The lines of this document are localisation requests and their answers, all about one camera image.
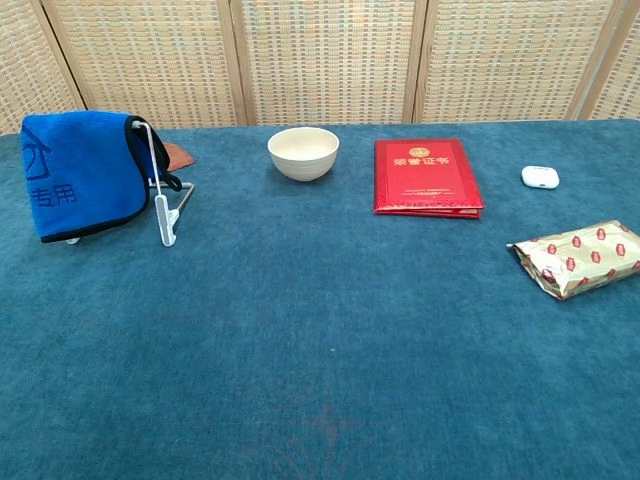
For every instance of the grey blue folding cloth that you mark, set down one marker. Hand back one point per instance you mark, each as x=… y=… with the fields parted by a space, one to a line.
x=80 y=170

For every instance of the teal table carpet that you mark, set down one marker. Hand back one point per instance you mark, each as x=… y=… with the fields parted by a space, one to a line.
x=300 y=325

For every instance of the cream bowl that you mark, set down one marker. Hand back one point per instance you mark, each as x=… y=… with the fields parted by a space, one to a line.
x=303 y=152

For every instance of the red certificate booklet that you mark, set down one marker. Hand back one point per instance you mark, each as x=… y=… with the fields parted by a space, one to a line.
x=425 y=180

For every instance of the brown crumpled cloth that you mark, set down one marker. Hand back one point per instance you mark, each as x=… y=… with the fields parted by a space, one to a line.
x=177 y=156

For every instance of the woven bamboo folding screen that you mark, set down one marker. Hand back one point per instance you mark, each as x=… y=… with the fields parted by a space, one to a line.
x=325 y=60

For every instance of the white earbuds case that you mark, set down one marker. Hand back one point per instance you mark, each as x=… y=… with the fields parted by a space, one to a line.
x=540 y=177

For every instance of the red white snack packet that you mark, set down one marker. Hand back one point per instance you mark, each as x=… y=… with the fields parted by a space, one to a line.
x=580 y=260

